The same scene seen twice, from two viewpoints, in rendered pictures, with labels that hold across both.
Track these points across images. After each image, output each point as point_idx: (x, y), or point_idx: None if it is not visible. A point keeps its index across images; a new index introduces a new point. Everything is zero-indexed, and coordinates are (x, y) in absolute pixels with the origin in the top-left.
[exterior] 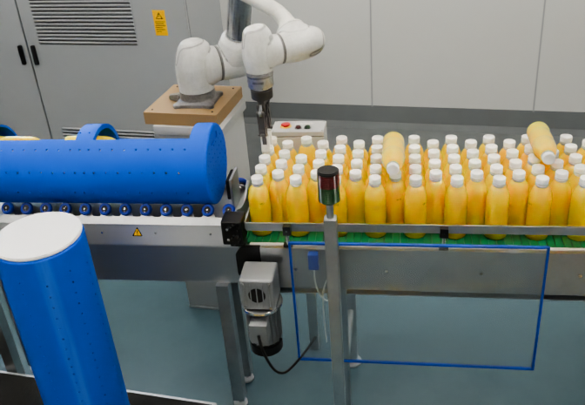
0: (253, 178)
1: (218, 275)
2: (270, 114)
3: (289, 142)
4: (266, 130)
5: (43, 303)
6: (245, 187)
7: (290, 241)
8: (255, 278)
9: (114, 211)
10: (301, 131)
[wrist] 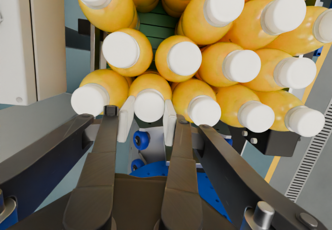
0: (320, 130)
1: None
2: (62, 133)
3: (122, 43)
4: (190, 130)
5: None
6: (153, 129)
7: (318, 52)
8: (300, 96)
9: None
10: (11, 2)
